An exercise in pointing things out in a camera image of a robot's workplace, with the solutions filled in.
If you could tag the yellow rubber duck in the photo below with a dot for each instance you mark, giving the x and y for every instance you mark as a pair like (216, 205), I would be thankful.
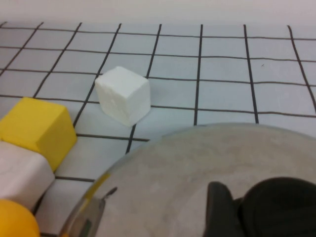
(14, 219)

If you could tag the yellow foam cube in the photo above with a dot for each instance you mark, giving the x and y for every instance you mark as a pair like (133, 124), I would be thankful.
(37, 123)

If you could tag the white plug adapter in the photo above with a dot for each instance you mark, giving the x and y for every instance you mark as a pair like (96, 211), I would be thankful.
(22, 172)

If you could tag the white foam cube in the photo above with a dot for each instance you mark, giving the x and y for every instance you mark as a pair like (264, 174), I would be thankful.
(123, 98)

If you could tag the white black-grid tablecloth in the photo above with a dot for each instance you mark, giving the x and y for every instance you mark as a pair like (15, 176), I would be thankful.
(222, 98)

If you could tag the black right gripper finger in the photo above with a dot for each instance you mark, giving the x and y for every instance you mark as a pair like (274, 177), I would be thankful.
(221, 212)

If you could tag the steel lid black knob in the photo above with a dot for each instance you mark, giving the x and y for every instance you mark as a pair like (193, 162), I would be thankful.
(172, 172)

